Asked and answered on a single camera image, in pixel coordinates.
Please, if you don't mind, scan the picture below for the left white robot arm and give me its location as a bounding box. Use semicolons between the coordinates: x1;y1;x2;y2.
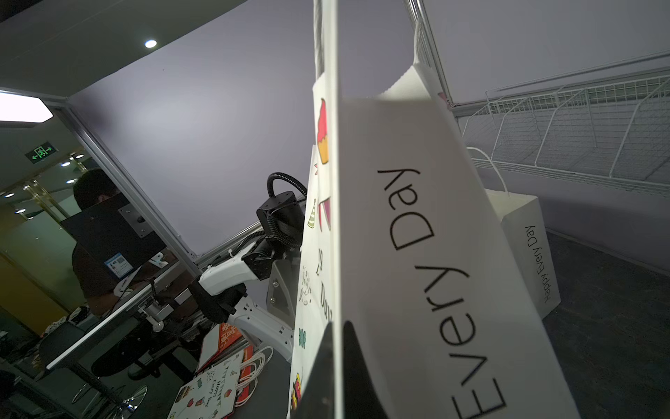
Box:
188;191;305;361

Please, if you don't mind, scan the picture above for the ceiling light panel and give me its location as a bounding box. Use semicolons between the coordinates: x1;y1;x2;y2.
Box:
0;92;53;127

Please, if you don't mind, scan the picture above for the flat paper bags stack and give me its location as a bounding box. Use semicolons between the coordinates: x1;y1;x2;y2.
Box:
167;345;274;419

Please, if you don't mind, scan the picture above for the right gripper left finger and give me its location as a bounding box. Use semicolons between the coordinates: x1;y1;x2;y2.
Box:
294;323;334;419

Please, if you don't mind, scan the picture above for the left black corrugated cable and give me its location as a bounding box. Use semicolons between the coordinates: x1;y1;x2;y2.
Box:
259;171;309;250

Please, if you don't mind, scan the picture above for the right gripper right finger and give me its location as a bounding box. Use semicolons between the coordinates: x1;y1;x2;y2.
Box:
343;321;387;419

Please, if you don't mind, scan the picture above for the green exit sign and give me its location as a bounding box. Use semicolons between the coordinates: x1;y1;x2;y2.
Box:
25;141;59;164

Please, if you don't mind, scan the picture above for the white wire wall shelf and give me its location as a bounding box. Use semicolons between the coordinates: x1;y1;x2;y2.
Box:
457;73;669;197

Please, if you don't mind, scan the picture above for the person behind glass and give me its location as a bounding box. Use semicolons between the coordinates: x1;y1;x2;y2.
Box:
66;169;176;318

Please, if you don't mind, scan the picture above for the white paper bag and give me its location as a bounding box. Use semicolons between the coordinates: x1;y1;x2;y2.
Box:
486;171;561;319
288;1;579;418

